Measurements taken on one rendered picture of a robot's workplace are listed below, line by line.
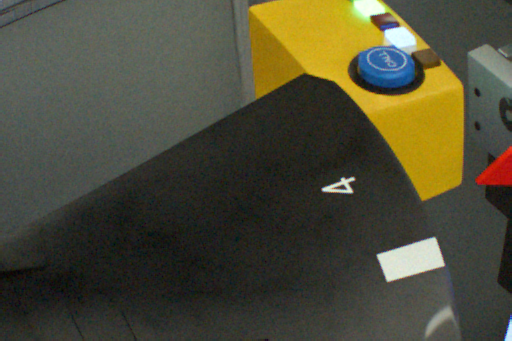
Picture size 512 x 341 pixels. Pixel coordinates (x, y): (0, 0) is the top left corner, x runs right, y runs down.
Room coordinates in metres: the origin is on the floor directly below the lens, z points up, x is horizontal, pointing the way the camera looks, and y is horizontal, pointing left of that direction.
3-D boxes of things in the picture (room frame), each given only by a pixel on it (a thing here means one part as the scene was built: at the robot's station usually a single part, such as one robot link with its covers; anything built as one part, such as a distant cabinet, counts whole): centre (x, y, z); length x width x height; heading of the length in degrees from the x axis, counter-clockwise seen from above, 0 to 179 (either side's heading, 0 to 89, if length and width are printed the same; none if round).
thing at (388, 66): (0.68, -0.09, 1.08); 0.04 x 0.04 x 0.02
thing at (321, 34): (0.72, -0.07, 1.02); 0.16 x 0.10 x 0.11; 19
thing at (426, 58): (0.69, -0.12, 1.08); 0.02 x 0.02 x 0.01; 19
